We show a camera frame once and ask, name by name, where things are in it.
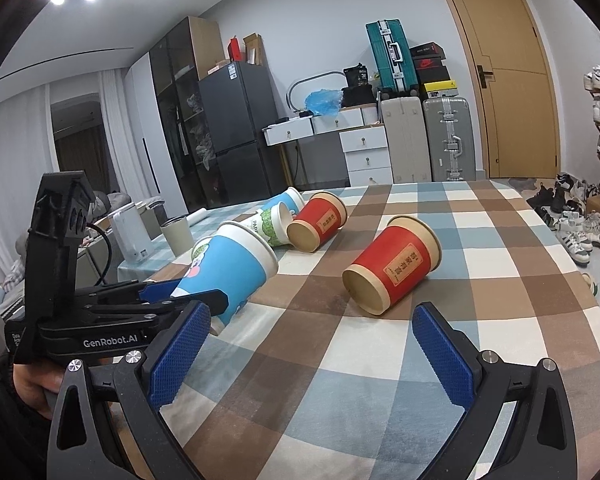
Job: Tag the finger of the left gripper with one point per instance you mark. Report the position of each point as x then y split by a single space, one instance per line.
141 305
125 289

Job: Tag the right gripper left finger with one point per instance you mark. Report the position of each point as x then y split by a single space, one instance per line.
83 441

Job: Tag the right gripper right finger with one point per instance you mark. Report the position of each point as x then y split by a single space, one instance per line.
539 442

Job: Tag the blue bunny paper cup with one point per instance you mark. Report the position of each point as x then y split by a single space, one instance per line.
237 262

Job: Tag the large green leaf paper cup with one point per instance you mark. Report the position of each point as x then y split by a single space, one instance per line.
200 248

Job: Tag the small green leaf paper cup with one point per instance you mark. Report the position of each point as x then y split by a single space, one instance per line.
271 224

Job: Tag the blue paper cup at back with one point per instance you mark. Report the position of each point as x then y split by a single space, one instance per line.
291 198

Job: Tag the red paper cup at back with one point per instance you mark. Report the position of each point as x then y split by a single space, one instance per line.
317 222

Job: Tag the red paper cup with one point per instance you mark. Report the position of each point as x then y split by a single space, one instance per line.
317 222
402 256

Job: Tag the red paper cup near right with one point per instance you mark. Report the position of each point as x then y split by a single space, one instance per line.
402 256

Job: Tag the left hand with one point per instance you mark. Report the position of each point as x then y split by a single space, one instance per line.
34 382

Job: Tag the white electric kettle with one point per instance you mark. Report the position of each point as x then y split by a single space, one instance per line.
131 234

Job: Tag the beige tumbler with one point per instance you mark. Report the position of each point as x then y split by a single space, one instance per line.
178 236

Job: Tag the checkered tablecloth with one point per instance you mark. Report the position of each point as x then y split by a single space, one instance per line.
303 384

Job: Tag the black refrigerator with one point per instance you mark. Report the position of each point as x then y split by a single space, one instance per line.
239 104

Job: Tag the dark glass cabinet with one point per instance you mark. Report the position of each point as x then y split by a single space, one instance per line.
179 62

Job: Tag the white drawer desk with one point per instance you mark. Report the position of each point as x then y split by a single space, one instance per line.
362 135

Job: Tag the blue plastic bag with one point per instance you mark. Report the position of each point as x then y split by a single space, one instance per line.
324 102

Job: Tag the black bag on desk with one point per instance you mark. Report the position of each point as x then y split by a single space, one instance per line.
358 90

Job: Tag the beige suitcase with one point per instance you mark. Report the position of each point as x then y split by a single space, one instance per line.
407 139

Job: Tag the wooden door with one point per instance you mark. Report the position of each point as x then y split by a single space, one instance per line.
513 86

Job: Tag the teal suitcase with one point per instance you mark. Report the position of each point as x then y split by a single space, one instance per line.
394 62

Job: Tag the silver suitcase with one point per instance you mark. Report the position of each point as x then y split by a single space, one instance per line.
450 139

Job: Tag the yellow shoe box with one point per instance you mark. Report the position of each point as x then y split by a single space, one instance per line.
441 89

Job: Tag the black shoe boxes stack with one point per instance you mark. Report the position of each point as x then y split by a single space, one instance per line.
429 63

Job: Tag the oval mirror frame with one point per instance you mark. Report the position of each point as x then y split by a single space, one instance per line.
298 91

